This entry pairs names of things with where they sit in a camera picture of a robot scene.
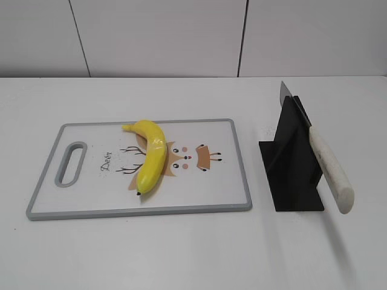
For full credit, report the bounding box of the white-handled kitchen knife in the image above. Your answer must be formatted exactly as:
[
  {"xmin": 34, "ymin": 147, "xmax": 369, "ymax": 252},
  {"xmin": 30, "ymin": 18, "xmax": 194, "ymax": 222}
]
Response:
[{"xmin": 280, "ymin": 81, "xmax": 354, "ymax": 214}]

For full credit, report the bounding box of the black knife stand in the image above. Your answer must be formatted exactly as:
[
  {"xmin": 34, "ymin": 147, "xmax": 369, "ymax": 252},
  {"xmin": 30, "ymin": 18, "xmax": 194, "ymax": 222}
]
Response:
[{"xmin": 259, "ymin": 96, "xmax": 324, "ymax": 211}]

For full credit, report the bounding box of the yellow plastic banana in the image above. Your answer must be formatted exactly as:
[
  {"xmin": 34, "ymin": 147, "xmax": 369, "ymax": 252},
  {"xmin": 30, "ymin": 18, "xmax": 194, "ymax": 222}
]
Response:
[{"xmin": 122, "ymin": 120, "xmax": 167, "ymax": 196}]

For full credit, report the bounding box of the white grey-rimmed cutting board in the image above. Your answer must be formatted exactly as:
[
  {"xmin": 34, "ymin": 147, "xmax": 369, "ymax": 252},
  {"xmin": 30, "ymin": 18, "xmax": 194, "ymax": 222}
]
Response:
[{"xmin": 26, "ymin": 118, "xmax": 252, "ymax": 221}]

